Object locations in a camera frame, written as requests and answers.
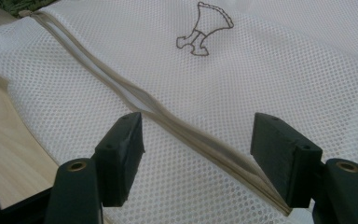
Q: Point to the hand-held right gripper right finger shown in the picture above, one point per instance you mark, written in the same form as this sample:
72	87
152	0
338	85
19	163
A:
279	155

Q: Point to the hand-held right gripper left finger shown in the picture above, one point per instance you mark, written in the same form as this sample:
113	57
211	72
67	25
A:
119	155

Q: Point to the white mesh laundry bag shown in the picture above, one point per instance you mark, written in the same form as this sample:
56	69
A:
217	93

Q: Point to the green patterned cloth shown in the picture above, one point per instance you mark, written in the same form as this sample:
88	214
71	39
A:
21	6

